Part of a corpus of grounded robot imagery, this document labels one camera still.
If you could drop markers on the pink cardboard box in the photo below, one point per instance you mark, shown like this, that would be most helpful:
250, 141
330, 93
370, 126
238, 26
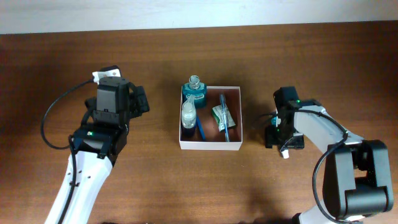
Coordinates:
215, 140

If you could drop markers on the blue disposable razor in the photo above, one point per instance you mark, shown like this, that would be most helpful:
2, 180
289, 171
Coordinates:
200, 128

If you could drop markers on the green white soap packet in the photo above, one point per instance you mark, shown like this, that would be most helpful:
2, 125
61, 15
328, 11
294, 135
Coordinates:
216, 112

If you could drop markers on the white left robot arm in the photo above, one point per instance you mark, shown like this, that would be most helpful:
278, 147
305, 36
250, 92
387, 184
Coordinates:
95, 146

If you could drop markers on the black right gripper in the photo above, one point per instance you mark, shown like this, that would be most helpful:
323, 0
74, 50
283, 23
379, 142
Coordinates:
270, 137

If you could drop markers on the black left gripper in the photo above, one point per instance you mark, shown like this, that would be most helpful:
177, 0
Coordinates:
138, 101

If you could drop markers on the teal Listerine mouthwash bottle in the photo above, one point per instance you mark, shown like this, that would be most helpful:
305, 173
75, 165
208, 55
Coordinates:
196, 88

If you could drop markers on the purple foaming soap pump bottle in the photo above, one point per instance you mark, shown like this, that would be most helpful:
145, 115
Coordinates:
189, 117

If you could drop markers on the blue white toothbrush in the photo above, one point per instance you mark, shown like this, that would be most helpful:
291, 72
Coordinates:
224, 117

